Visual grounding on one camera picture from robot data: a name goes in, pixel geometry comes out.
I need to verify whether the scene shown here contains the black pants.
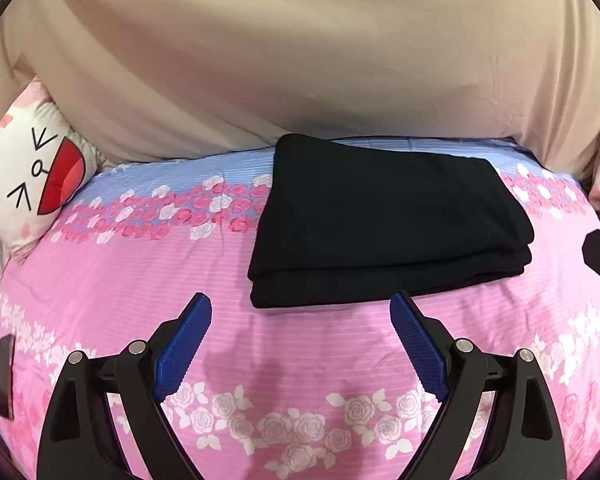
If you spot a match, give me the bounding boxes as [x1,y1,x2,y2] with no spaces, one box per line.
[248,134,534,309]

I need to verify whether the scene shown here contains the black phone on bed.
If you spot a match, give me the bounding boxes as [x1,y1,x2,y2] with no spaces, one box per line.
[0,334,16,420]

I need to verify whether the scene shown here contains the beige headboard cover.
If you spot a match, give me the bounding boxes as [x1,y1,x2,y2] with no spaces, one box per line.
[0,0,600,176]

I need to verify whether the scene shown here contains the white cartoon face pillow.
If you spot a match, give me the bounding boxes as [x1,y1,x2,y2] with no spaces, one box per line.
[0,77,105,260]

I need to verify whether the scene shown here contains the pink floral bed sheet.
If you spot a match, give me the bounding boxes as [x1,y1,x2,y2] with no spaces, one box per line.
[0,139,600,479]

